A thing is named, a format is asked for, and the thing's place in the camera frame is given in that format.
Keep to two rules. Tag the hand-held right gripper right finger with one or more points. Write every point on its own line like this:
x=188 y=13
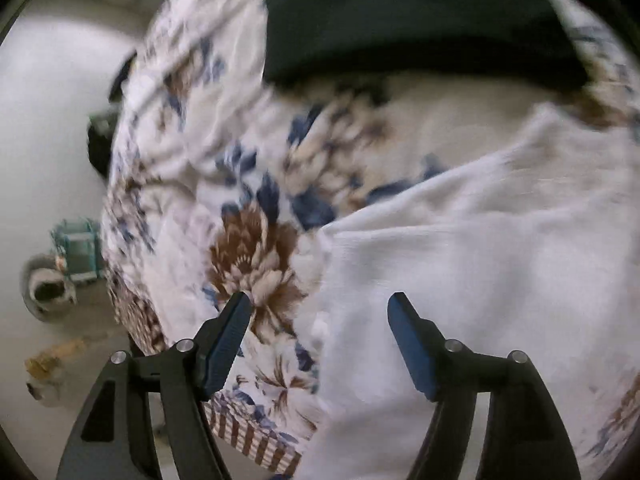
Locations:
x=411 y=345

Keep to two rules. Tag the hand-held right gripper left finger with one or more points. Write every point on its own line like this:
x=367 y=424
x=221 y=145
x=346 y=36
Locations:
x=231 y=337

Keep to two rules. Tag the white cloth garment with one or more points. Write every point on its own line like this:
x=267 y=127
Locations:
x=450 y=260

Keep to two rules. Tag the floral printed bed sheet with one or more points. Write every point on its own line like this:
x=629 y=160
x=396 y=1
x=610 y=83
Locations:
x=200 y=170

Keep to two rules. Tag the teal crate on floor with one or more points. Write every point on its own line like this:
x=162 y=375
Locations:
x=77 y=250

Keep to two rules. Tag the brown slipper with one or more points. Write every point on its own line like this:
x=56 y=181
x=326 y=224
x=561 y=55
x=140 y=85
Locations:
x=50 y=357

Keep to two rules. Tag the grey round bowl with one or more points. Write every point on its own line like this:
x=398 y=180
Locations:
x=46 y=287

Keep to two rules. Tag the black bag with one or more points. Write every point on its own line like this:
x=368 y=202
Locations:
x=102 y=142

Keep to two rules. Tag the dark green cloth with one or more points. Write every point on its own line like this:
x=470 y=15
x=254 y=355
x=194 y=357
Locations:
x=415 y=20

